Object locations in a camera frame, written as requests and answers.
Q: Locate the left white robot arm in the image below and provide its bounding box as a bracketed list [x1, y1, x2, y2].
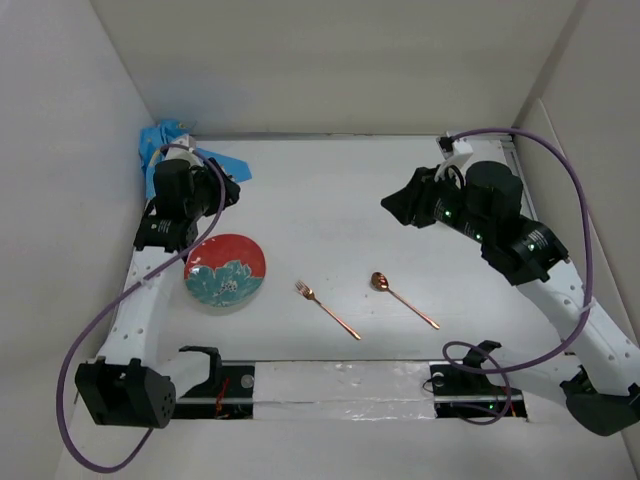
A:
[75, 158, 240, 429]

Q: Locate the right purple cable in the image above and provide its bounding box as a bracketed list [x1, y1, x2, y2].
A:
[442, 128, 595, 425]

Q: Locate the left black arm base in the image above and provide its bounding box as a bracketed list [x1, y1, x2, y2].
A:
[160, 363, 255, 420]

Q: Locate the rose gold spoon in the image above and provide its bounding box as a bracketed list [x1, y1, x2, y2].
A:
[370, 272, 440, 330]

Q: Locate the blue space print cloth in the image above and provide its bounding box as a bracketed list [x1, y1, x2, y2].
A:
[138, 119, 252, 200]

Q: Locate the purple cable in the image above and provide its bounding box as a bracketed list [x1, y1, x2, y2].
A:
[55, 143, 227, 474]
[442, 128, 595, 425]

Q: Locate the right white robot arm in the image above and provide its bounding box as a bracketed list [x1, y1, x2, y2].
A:
[381, 161, 639, 436]

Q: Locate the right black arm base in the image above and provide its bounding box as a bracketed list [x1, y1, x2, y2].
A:
[422, 361, 527, 422]

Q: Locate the red teal floral plate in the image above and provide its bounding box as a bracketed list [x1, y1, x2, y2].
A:
[183, 233, 267, 315]

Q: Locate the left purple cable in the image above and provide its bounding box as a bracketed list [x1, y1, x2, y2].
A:
[55, 143, 227, 474]

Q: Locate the rose gold fork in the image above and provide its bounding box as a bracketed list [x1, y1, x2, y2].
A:
[295, 280, 362, 341]

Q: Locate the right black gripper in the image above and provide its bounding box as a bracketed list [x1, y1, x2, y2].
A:
[380, 163, 492, 244]

